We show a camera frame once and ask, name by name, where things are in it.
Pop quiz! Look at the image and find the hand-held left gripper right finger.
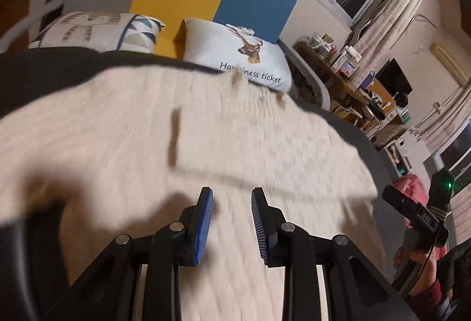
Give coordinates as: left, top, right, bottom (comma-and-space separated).
251, 187, 420, 321

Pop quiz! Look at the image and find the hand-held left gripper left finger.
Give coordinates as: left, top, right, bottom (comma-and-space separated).
44, 186, 215, 321

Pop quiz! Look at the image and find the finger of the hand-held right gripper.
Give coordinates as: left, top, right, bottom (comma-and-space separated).
381, 186, 423, 226

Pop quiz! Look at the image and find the cream knit sweater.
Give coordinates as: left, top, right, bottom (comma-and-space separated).
0, 65, 387, 321

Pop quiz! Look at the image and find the person's right forearm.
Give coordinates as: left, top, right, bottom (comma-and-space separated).
407, 242, 471, 321

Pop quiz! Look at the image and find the person's right hand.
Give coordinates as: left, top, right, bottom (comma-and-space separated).
394, 245, 440, 298

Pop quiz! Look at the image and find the red quilt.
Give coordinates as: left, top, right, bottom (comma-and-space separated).
392, 174, 435, 229

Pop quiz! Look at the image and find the low grey cabinet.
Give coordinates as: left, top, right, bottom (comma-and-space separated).
383, 130, 413, 174

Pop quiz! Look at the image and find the small sliding window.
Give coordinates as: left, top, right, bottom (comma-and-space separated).
423, 122, 471, 182

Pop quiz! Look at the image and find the floral curtain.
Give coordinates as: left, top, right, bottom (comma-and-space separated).
349, 0, 438, 57
416, 85, 471, 156

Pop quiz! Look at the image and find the black television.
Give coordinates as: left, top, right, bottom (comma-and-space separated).
376, 59, 413, 95

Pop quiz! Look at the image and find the wooden desk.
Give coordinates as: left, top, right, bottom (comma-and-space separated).
294, 41, 372, 115

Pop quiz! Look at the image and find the air conditioner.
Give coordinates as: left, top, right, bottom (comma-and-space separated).
430, 42, 471, 86

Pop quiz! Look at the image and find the deer print white cushion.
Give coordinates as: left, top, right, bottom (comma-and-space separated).
182, 17, 294, 93

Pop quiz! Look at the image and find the curved metal pole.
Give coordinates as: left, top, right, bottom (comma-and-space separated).
401, 14, 438, 49

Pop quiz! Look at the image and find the geometric print cushion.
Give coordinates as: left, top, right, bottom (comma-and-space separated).
27, 12, 166, 54

